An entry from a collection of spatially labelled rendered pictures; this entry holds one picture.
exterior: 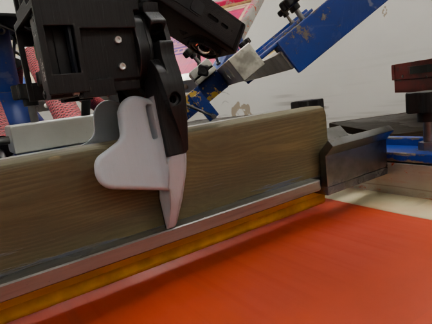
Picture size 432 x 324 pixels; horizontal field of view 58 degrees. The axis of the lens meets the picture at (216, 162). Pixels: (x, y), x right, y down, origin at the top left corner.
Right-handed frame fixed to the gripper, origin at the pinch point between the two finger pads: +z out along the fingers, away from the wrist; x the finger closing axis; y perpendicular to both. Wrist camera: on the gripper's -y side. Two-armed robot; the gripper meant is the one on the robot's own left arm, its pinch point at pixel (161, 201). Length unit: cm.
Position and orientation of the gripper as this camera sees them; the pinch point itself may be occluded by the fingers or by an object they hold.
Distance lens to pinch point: 30.2
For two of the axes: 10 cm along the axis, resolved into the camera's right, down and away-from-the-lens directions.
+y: -8.2, 2.0, -5.4
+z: 1.3, 9.8, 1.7
